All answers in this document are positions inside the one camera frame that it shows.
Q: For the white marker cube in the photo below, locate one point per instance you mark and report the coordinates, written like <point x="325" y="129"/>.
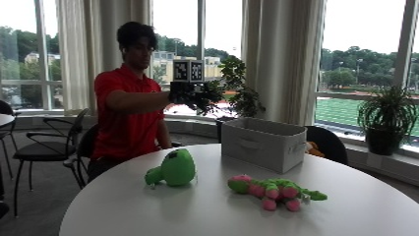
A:
<point x="188" y="70"/>

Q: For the tall leafy potted plant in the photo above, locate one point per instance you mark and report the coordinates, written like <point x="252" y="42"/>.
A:
<point x="236" y="91"/>

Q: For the the person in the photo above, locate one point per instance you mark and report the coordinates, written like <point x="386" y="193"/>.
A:
<point x="127" y="124"/>

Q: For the green round plush toy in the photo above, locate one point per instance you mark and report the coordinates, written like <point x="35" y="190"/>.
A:
<point x="175" y="168"/>

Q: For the white curtain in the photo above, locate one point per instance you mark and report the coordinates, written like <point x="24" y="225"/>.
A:
<point x="99" y="49"/>
<point x="284" y="59"/>

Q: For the grey fabric storage bin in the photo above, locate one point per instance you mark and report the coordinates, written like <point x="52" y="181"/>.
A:
<point x="262" y="144"/>

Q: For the black chair behind person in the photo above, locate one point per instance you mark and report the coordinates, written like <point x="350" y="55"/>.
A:
<point x="85" y="147"/>

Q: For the orange plush toy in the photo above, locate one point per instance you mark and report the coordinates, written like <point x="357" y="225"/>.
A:
<point x="313" y="149"/>

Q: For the black chair with armrests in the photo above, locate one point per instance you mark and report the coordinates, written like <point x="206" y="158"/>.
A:
<point x="48" y="147"/>

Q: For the green and pink plush lizard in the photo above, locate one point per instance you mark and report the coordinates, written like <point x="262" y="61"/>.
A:
<point x="274" y="190"/>

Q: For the black chair behind bin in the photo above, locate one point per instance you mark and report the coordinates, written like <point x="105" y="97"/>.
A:
<point x="327" y="142"/>

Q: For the round side table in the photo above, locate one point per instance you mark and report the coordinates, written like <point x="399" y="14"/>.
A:
<point x="6" y="118"/>

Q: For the spiky potted plant black pot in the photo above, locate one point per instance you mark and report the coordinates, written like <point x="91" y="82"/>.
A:
<point x="386" y="121"/>

